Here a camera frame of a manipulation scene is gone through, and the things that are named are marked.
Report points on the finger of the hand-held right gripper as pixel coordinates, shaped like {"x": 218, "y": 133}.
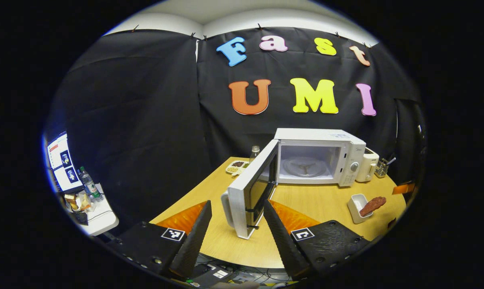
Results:
{"x": 403, "y": 188}

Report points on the clear plastic water bottle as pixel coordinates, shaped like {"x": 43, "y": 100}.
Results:
{"x": 90, "y": 185}

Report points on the small white tray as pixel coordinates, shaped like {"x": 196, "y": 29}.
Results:
{"x": 356, "y": 206}

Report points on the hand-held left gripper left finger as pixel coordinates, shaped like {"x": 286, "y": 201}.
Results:
{"x": 194, "y": 241}

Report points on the white toaster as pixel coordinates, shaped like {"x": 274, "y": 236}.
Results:
{"x": 366, "y": 164}

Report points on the computer monitor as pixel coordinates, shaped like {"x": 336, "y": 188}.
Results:
{"x": 63, "y": 164}

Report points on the white microwave oven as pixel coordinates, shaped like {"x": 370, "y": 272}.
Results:
{"x": 318, "y": 136}

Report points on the small snack boxes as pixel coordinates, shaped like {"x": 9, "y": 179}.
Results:
{"x": 76, "y": 202}

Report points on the white plate of snacks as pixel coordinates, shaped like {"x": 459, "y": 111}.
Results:
{"x": 237, "y": 166}

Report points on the brown meat piece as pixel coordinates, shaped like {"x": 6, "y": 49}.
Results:
{"x": 372, "y": 205}

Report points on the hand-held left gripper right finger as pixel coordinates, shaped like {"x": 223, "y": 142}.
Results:
{"x": 284, "y": 241}

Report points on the white side table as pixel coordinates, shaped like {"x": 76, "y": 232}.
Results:
{"x": 101, "y": 218}

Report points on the green label plastic bottle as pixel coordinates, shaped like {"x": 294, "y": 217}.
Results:
{"x": 254, "y": 152}

